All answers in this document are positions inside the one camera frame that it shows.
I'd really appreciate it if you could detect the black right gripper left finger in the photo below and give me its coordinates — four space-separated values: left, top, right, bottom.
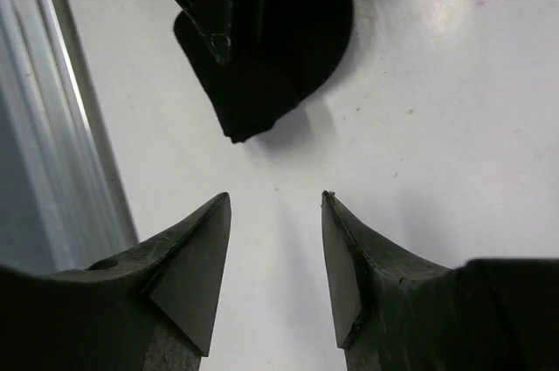
61 192 231 370

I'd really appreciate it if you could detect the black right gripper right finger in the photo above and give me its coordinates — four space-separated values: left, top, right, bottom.
321 191 459 370

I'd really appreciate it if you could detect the black sock with white stripes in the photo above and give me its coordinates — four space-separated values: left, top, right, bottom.
174 0 354 143

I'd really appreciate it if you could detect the aluminium frame rail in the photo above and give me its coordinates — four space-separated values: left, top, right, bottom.
1 0 137 274

